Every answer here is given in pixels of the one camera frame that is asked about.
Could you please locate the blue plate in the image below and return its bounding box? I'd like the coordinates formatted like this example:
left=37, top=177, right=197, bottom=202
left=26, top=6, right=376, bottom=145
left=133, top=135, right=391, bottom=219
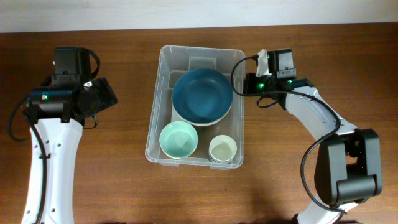
left=171, top=68, right=234, bottom=124

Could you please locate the clear plastic storage bin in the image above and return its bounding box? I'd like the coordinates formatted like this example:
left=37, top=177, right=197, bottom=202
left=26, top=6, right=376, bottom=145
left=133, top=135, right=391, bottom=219
left=145, top=45, right=245, bottom=170

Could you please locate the cream cup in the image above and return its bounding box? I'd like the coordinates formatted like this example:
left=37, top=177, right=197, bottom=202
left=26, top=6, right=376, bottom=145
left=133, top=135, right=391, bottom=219
left=209, top=135, right=238, bottom=163

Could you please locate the mint green small bowl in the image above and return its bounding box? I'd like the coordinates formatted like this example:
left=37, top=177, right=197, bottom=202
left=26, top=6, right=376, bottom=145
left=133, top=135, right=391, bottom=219
left=159, top=121, right=198, bottom=159

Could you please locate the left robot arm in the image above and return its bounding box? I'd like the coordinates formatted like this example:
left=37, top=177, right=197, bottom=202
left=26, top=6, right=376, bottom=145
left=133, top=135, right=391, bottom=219
left=22, top=47, right=118, bottom=223

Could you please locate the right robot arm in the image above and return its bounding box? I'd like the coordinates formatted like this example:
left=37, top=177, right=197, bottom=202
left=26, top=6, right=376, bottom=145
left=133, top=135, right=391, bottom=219
left=241, top=49, right=382, bottom=223

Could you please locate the right black cable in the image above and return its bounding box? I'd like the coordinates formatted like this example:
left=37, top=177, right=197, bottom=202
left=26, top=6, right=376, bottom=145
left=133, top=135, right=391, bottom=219
left=230, top=54, right=348, bottom=214

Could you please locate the black cable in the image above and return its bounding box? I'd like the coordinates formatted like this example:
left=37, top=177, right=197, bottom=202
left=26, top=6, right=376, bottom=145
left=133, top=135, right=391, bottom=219
left=230, top=54, right=348, bottom=214
left=7, top=48, right=102, bottom=224

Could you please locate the left black cable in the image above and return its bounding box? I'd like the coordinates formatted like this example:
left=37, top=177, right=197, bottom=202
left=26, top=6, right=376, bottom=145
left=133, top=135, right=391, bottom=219
left=7, top=48, right=102, bottom=224

